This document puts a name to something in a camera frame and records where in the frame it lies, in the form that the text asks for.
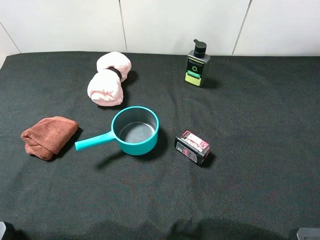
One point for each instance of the grey green pump bottle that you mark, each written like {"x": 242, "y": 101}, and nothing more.
{"x": 197, "y": 60}

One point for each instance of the folded brown cloth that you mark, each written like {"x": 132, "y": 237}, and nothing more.
{"x": 46, "y": 138}

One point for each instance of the grey object bottom right corner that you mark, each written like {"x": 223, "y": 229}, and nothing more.
{"x": 308, "y": 233}

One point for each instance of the rolled pink towel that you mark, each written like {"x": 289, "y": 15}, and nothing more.
{"x": 105, "y": 88}

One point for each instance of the black pink small box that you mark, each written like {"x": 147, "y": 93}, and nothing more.
{"x": 193, "y": 147}

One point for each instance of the teal saucepan with handle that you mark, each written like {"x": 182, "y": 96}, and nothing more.
{"x": 135, "y": 129}

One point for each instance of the black table cloth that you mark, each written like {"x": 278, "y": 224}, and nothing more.
{"x": 260, "y": 181}

